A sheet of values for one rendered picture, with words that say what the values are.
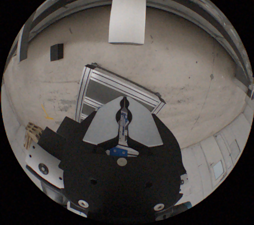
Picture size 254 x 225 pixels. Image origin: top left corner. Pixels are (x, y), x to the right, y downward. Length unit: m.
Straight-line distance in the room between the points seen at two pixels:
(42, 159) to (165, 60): 1.13
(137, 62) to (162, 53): 0.28
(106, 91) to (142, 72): 0.42
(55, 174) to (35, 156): 0.07
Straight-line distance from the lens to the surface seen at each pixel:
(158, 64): 1.00
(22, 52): 0.26
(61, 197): 0.43
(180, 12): 1.05
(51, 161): 0.27
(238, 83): 2.60
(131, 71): 0.97
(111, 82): 0.77
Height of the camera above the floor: 0.94
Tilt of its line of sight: 60 degrees down
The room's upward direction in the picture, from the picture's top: 180 degrees clockwise
